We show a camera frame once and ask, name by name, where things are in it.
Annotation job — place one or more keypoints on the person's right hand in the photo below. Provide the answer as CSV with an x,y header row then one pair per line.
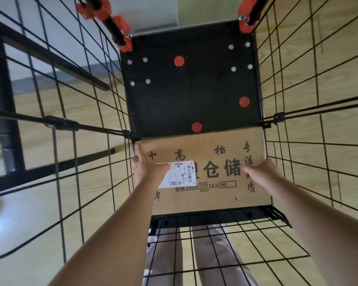
x,y
265,174

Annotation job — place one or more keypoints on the person's left hand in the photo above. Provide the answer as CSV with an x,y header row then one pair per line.
x,y
149,172

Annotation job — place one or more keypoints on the large box with left label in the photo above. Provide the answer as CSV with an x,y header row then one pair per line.
x,y
214,199

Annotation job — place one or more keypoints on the person's left forearm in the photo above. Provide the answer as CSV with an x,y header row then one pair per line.
x,y
116,241

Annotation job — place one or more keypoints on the person's right forearm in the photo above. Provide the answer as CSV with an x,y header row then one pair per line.
x,y
322,235

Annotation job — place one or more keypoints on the person's beige trousers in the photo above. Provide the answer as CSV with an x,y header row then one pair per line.
x,y
208,259

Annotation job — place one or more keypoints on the beige cabinet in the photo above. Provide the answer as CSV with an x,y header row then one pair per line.
x,y
208,8

